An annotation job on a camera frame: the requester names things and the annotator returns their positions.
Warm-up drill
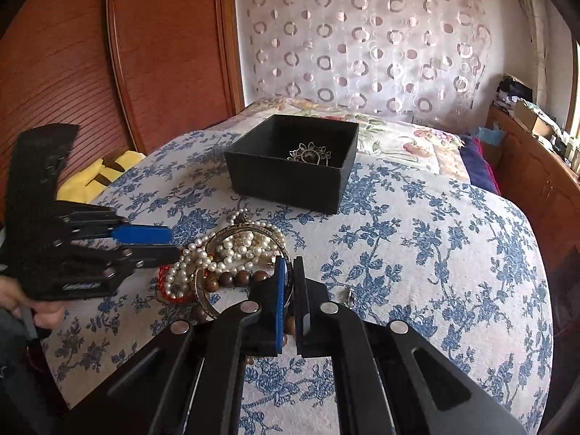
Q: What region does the pile of dark clothes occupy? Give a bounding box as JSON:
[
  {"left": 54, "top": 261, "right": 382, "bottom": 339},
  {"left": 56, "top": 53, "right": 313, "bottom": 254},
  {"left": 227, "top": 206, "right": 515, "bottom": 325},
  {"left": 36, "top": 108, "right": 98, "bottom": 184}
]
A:
[{"left": 494, "top": 75, "right": 534, "bottom": 110}]

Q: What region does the purple blanket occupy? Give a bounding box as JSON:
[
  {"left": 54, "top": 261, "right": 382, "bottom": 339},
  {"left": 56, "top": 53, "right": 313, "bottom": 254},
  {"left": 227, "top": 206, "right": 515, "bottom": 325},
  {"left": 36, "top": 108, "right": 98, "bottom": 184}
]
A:
[{"left": 460, "top": 135, "right": 502, "bottom": 195}]

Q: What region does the wooden side cabinet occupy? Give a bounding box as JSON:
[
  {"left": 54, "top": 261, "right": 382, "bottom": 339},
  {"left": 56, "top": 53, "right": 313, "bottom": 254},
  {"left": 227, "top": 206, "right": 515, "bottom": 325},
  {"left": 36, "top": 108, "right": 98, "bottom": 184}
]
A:
[{"left": 485, "top": 104, "right": 580, "bottom": 277}]

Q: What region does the red coral bracelet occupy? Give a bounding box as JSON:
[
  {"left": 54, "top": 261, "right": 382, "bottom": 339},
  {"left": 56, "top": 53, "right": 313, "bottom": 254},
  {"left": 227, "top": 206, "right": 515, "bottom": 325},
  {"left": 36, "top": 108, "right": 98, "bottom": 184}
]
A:
[{"left": 157, "top": 263, "right": 201, "bottom": 305}]

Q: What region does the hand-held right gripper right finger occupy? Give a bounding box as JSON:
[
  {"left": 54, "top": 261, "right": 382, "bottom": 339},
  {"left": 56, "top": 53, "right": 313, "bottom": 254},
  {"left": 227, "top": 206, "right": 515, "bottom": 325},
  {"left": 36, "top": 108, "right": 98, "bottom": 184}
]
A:
[{"left": 292, "top": 256, "right": 529, "bottom": 435}]

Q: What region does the ornate silver brooch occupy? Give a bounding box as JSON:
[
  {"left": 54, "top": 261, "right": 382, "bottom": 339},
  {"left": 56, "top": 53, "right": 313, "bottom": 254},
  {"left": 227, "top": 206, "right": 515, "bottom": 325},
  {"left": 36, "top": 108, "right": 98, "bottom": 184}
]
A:
[{"left": 287, "top": 142, "right": 334, "bottom": 165}]

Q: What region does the brown wooden bead bracelet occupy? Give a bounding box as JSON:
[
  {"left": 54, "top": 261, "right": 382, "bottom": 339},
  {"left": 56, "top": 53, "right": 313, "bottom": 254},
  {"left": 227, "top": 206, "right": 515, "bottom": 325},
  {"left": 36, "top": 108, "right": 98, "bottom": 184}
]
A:
[{"left": 190, "top": 269, "right": 297, "bottom": 365}]

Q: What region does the sheer circle-pattern curtain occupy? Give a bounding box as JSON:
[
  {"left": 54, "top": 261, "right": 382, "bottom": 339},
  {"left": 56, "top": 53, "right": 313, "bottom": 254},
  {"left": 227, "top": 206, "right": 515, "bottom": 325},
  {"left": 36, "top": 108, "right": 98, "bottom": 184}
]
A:
[{"left": 233, "top": 0, "right": 493, "bottom": 124}]

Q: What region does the white pearl necklace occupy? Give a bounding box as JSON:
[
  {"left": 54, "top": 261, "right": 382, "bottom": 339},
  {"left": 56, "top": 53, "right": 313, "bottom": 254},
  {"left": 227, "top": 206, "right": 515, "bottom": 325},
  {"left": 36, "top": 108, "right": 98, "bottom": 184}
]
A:
[{"left": 164, "top": 210, "right": 289, "bottom": 298}]

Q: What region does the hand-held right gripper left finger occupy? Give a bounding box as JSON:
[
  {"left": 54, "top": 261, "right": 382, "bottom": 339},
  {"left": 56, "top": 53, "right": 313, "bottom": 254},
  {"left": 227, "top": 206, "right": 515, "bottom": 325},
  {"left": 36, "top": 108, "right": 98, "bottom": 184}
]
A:
[{"left": 63, "top": 256, "right": 295, "bottom": 435}]

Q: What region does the person's left hand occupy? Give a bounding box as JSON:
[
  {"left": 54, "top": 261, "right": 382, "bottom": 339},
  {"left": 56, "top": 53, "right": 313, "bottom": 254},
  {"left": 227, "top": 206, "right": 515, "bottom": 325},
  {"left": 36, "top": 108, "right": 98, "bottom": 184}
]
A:
[{"left": 0, "top": 276, "right": 65, "bottom": 330}]

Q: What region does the colourful floral quilt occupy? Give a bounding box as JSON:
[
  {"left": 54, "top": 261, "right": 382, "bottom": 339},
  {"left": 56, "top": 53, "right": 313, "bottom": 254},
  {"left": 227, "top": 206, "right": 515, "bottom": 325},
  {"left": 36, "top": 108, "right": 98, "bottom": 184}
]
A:
[{"left": 213, "top": 96, "right": 472, "bottom": 183}]

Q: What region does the black jewelry box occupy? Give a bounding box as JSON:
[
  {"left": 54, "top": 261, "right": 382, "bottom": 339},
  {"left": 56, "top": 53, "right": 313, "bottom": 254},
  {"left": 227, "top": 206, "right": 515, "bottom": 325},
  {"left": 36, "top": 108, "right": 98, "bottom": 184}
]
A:
[{"left": 224, "top": 114, "right": 360, "bottom": 215}]

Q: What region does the cardboard box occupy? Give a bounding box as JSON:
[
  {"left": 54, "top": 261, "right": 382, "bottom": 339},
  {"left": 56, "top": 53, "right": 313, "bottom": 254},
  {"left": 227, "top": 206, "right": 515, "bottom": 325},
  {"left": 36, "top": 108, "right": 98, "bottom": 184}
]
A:
[{"left": 512, "top": 99, "right": 556, "bottom": 139}]

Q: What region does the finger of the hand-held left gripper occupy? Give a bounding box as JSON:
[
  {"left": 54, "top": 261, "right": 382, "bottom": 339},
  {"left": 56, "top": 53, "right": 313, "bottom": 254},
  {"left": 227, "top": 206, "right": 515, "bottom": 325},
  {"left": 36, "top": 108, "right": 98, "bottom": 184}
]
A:
[
  {"left": 57, "top": 202, "right": 174, "bottom": 246},
  {"left": 57, "top": 244, "right": 183, "bottom": 282}
]

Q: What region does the light blue plastic bag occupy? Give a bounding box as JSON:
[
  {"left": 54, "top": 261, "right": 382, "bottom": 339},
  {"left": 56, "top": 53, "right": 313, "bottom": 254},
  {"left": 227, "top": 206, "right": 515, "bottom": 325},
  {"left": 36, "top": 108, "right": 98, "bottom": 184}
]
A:
[{"left": 473, "top": 122, "right": 506, "bottom": 146}]

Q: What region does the wooden wardrobe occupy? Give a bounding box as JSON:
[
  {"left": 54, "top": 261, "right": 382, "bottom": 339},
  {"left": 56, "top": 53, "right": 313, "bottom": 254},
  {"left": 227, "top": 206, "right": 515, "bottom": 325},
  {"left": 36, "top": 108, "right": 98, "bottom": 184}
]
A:
[{"left": 0, "top": 0, "right": 248, "bottom": 225}]

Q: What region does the yellow plush toy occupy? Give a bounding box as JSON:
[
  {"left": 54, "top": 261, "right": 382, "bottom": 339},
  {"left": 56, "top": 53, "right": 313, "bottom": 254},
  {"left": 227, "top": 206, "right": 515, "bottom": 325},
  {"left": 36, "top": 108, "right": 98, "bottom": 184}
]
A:
[{"left": 57, "top": 150, "right": 146, "bottom": 204}]

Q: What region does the white window curtain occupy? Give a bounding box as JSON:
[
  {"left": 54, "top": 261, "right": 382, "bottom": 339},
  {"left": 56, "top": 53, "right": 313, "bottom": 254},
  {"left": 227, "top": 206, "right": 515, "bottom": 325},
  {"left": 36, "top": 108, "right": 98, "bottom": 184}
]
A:
[{"left": 517, "top": 0, "right": 577, "bottom": 133}]

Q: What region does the engraved brass bangle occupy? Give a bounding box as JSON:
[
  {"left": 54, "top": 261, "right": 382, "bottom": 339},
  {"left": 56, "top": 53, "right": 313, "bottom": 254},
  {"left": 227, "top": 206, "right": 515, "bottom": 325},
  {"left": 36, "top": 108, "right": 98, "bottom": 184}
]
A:
[
  {"left": 205, "top": 223, "right": 289, "bottom": 282},
  {"left": 195, "top": 267, "right": 227, "bottom": 323}
]

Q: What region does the blue floral bed cover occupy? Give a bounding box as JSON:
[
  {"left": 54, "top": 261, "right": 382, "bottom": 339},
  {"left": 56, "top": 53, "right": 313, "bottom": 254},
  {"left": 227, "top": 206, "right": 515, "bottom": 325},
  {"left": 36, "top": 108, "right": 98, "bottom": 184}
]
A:
[{"left": 43, "top": 130, "right": 554, "bottom": 435}]

